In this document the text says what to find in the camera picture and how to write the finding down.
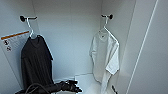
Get white shirt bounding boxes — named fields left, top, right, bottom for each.
left=88, top=29, right=120, bottom=94

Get white clothes hanger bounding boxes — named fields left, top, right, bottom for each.
left=24, top=16, right=40, bottom=40
left=99, top=16, right=113, bottom=35

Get white inner shelf unit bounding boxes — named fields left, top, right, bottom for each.
left=73, top=73, right=113, bottom=94

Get black garment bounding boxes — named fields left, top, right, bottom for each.
left=20, top=34, right=56, bottom=94

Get white wardrobe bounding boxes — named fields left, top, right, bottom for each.
left=0, top=0, right=158, bottom=94

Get black wardrobe hook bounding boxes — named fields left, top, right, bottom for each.
left=19, top=14, right=38, bottom=23
left=100, top=13, right=114, bottom=20

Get orange white warning sticker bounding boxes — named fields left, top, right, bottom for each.
left=0, top=30, right=31, bottom=53

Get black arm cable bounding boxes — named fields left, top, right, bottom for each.
left=24, top=82, right=51, bottom=94

